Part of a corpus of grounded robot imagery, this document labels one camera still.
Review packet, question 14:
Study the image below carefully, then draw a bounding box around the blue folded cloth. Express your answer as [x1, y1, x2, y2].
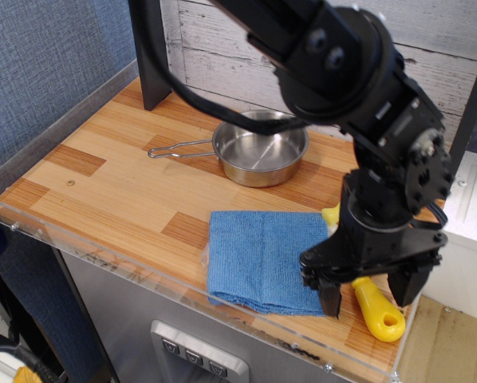
[207, 211, 328, 316]

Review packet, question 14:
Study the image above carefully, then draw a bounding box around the white appliance at right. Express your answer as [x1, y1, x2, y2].
[423, 152, 477, 318]

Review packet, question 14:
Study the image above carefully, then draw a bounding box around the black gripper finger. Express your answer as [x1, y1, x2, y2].
[317, 278, 341, 318]
[388, 267, 432, 306]

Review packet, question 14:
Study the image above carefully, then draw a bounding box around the black left post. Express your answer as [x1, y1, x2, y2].
[128, 0, 171, 111]

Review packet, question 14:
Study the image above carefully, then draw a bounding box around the clear acrylic edge guard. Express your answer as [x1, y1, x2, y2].
[0, 202, 404, 382]

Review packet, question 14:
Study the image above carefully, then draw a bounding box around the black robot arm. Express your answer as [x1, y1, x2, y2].
[217, 1, 454, 316]

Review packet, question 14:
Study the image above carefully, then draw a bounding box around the yellow black object bottom left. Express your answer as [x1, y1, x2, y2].
[0, 345, 60, 382]

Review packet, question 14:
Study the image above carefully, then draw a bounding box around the silver button panel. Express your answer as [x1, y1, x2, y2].
[150, 320, 250, 382]

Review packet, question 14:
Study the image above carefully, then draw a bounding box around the white knife yellow handle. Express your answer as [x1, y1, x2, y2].
[351, 277, 406, 342]

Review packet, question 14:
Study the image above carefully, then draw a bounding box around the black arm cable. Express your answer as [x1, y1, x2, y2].
[132, 0, 311, 137]

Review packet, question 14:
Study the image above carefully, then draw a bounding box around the yellow plastic banana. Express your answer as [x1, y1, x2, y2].
[321, 203, 341, 227]

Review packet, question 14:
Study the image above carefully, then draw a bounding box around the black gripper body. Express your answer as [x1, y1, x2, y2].
[300, 170, 448, 288]

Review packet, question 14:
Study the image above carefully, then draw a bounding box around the stainless steel pot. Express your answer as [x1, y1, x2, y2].
[148, 122, 309, 188]

